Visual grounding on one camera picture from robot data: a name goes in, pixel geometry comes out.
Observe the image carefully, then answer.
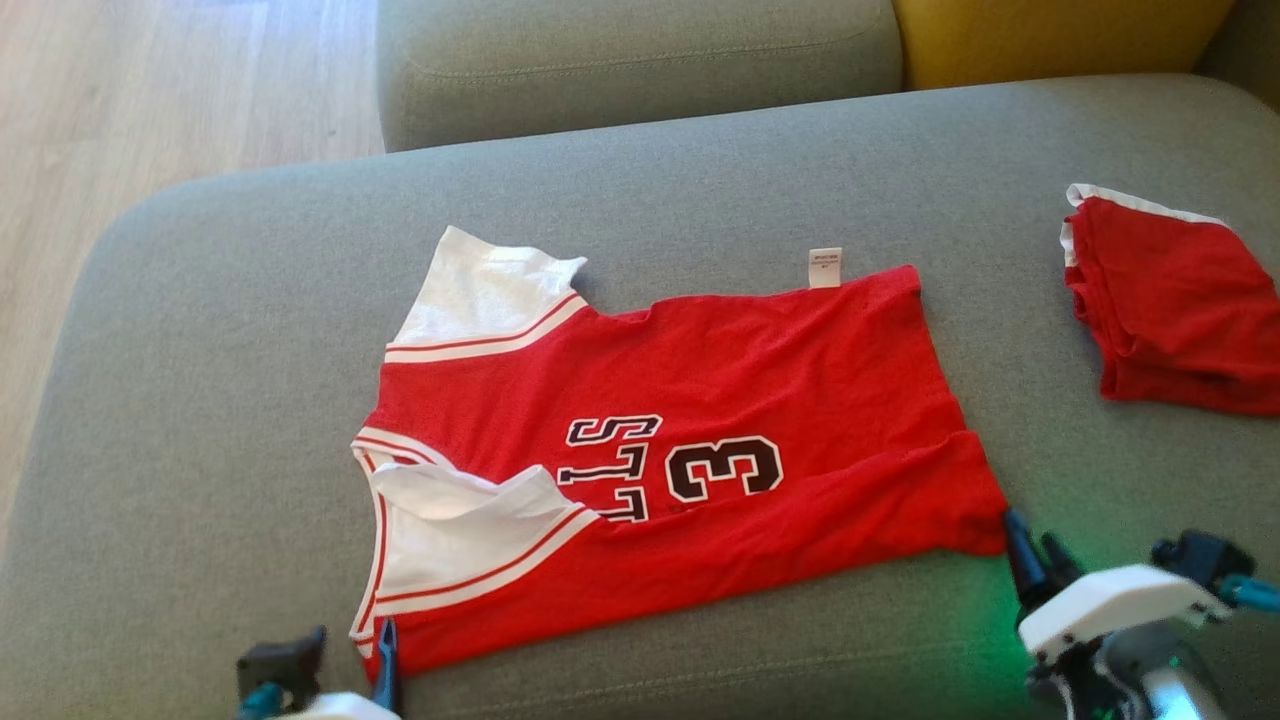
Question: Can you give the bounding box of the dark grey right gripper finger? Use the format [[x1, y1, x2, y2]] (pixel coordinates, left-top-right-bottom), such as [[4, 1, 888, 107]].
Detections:
[[1002, 508, 1049, 615], [1040, 532, 1085, 601]]

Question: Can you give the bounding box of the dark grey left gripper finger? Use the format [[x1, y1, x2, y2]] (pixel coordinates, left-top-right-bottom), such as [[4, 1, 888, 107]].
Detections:
[[372, 616, 403, 715]]

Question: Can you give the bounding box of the right gripper body white housing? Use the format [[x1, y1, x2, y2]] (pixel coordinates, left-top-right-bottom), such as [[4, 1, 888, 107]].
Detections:
[[1018, 563, 1235, 720]]

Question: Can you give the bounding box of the left gripper body white housing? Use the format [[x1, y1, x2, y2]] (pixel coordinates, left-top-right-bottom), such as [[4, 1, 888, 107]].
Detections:
[[276, 691, 403, 720]]

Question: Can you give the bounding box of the red basketball shorts white stripe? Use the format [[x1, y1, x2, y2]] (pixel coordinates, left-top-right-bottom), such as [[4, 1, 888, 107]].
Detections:
[[1060, 183, 1280, 417]]

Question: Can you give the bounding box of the red and white basketball jersey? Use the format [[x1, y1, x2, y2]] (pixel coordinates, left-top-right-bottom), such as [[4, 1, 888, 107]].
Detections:
[[350, 225, 1009, 683]]

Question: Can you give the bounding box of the yellow sofa backrest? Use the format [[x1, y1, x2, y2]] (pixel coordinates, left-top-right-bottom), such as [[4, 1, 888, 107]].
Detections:
[[893, 0, 1241, 91]]

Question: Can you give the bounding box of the teal left camera cable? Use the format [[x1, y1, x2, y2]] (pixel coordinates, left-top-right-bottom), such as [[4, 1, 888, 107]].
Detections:
[[236, 680, 283, 720]]

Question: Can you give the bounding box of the teal camera cable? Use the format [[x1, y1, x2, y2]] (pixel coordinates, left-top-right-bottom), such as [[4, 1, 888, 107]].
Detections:
[[1218, 575, 1280, 614], [236, 680, 283, 720]]

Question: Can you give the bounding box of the teal right camera cable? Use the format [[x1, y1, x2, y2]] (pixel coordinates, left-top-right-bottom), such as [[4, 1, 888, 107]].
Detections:
[[1218, 575, 1280, 614]]

